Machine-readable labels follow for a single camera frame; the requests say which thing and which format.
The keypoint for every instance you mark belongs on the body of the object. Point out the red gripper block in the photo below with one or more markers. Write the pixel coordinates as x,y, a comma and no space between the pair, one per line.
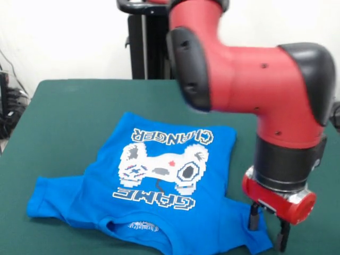
279,202

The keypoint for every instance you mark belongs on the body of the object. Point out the blue printed t-shirt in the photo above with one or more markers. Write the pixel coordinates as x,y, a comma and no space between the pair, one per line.
186,217

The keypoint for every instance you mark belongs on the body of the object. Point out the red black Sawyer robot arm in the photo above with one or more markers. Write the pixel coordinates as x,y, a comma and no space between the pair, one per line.
252,85

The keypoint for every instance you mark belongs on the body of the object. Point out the dark green table cloth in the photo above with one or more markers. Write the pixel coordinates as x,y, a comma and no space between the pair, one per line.
66,119

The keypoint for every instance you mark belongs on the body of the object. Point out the black electronics box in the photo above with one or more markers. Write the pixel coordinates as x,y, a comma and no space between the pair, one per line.
3,93

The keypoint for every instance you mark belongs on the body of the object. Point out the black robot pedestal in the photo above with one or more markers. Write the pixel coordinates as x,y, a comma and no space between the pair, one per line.
151,47

